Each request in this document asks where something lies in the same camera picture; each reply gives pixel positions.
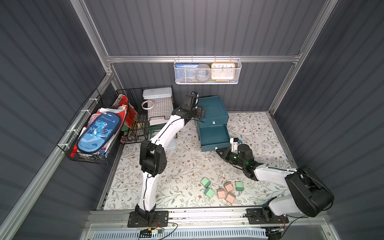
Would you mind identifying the teal drawer cabinet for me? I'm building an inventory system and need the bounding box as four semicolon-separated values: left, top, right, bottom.
197;96;231;152

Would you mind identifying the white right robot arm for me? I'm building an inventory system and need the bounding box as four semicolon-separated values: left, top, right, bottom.
215;138;335;221

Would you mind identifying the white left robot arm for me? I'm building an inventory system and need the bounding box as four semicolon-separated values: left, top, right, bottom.
135;92;200;225

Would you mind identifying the green plug right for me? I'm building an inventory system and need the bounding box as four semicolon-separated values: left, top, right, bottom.
235;181;245;192

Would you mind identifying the green plug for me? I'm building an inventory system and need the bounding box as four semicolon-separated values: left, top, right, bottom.
201;178;211;188
235;181;245;192
204;188;215;199

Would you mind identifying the pink plug top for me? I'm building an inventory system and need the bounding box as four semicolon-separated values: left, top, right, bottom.
224;182;234;192

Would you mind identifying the pink plug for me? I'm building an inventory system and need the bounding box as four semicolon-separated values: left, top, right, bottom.
224;182;234;192
217;189;226;199
226;192;236;205

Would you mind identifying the grey plastic box lid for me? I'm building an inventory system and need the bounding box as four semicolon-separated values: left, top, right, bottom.
143;87;173;100

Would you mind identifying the blue book in basket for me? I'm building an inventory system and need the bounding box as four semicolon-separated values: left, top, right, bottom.
174;63;199;83

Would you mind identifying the light blue flat case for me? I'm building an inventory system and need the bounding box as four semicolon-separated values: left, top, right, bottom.
166;138;177;152

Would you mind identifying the pink plug bottom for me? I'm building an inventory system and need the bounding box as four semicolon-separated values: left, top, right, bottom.
226;192;236;205

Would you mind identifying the pink plug left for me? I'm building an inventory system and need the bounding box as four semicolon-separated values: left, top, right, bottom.
217;189;226;199

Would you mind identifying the grey tape roll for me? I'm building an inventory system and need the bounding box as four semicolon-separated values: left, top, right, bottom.
195;64;211;83

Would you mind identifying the green plug upper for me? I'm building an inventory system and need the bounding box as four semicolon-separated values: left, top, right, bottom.
201;178;211;188

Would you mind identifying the green plug lower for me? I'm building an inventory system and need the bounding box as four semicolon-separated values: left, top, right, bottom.
204;188;215;199

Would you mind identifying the yellow alarm clock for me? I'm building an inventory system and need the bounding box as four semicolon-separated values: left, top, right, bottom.
211;63;236;81

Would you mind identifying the red patterned bag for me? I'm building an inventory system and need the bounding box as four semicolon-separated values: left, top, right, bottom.
112;94;138;132

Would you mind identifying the blue dinosaur pencil case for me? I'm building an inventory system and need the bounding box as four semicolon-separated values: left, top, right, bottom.
76;112;121;155

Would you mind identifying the black wire floor crate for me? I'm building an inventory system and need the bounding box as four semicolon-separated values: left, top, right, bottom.
116;86;175;145

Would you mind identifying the white wire wall basket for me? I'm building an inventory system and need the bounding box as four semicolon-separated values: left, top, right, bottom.
174;57;242;85

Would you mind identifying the black wire side basket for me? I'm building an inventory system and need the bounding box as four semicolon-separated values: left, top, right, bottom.
58;91;131;165

